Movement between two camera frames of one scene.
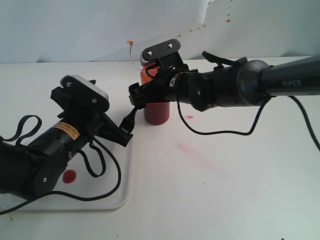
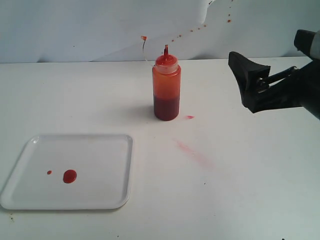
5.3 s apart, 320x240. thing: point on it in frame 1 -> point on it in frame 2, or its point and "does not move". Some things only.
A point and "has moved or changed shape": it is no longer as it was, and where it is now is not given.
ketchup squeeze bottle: (155, 113) has moved or changed shape
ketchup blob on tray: (69, 176) does not move
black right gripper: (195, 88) -> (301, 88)
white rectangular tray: (77, 180) does not move
